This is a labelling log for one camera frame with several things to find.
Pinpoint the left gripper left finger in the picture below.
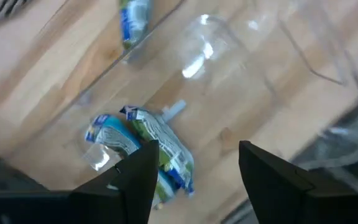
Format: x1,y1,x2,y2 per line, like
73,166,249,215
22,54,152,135
70,139,160,224

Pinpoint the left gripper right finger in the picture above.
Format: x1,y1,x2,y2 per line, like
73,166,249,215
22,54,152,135
239,140,315,224

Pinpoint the green blue granola bar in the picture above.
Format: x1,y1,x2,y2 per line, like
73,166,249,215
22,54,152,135
119,105,196,197
84,113,181,206
118,0,152,50

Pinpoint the clear plastic bin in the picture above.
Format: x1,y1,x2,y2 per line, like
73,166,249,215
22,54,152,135
0,0,358,224

